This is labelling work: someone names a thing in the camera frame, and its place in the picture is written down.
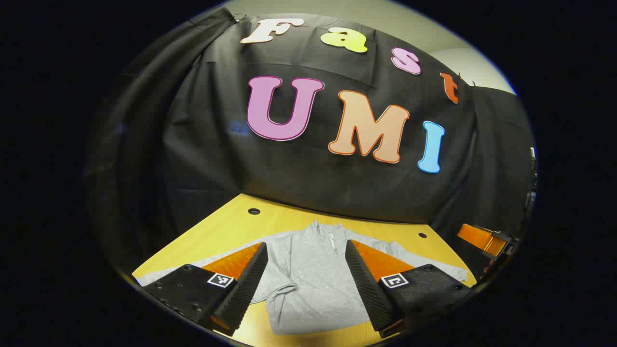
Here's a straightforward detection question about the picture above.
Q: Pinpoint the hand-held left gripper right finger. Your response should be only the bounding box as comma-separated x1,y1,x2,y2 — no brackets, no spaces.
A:
345,240,472,338

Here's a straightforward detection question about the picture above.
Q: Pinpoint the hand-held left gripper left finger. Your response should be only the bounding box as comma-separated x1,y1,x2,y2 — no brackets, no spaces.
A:
143,242,269,337

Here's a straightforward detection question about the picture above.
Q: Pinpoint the grey zip-neck sweatshirt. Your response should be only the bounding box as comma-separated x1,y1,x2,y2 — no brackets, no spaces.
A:
136,220,468,335

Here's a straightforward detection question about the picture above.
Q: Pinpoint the black backdrop cloth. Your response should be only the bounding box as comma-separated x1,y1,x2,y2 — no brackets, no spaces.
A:
84,7,538,280

